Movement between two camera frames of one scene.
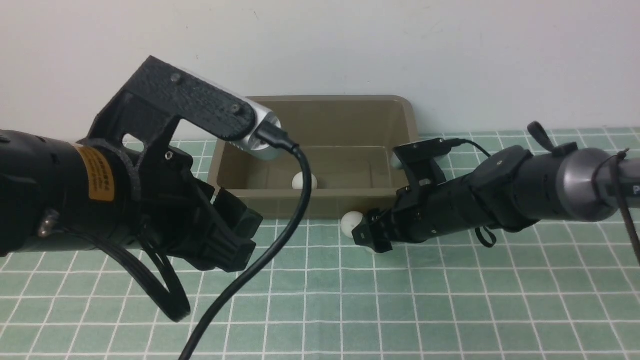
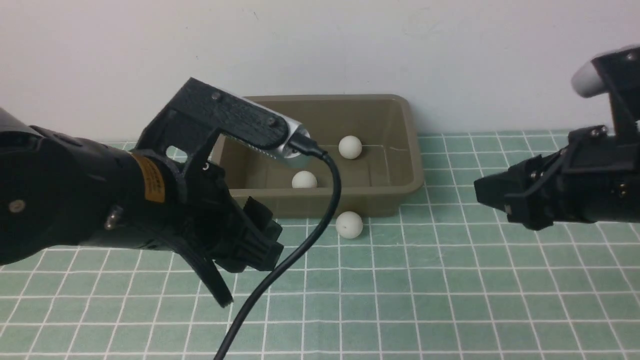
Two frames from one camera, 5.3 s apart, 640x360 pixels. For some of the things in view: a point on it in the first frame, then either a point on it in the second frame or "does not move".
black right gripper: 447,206 → 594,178
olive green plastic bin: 349,141 does not move
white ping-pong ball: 297,181 does not move
